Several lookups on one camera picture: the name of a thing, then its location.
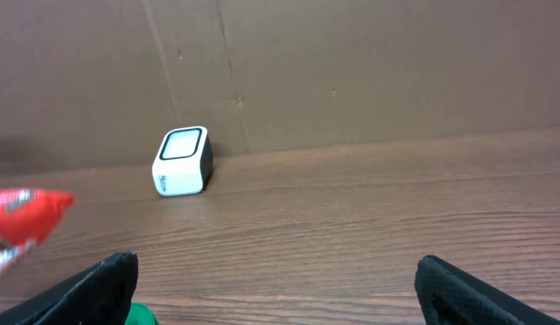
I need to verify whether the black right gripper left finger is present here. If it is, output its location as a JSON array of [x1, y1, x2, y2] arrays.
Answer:
[[0, 252, 138, 325]]

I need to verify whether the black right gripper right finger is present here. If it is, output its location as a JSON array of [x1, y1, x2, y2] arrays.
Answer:
[[415, 255, 560, 325]]

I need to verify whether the green lidded jar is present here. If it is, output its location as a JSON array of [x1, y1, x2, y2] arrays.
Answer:
[[125, 302, 159, 325]]

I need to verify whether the red snack packet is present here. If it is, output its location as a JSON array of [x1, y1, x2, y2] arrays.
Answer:
[[0, 188, 77, 285]]

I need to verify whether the white barcode scanner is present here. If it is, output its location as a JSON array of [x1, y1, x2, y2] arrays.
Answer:
[[152, 125, 214, 197]]

